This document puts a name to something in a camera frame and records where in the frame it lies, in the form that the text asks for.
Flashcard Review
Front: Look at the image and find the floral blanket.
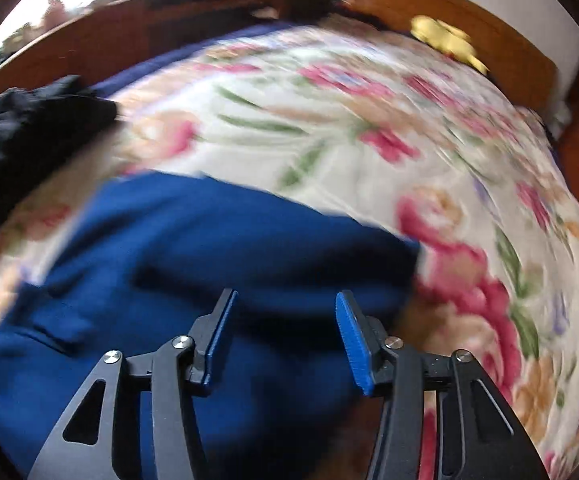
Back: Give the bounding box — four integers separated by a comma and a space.
0, 25, 579, 480

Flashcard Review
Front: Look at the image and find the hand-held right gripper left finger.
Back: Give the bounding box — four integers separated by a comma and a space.
28, 288, 240, 480

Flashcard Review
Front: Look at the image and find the wooden headboard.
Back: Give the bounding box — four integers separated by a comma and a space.
349, 0, 557, 111

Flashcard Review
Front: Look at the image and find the pile of black clothes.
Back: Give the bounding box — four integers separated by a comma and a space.
0, 75, 120, 226

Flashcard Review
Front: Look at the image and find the yellow plush toy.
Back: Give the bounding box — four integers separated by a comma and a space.
411, 15, 490, 73

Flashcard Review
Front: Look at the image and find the blue suit jacket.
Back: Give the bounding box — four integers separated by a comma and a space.
0, 170, 423, 480

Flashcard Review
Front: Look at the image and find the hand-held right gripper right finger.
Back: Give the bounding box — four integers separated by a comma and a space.
336, 290, 550, 480

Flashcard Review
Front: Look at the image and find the wooden desk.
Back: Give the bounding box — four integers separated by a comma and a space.
0, 0, 290, 106

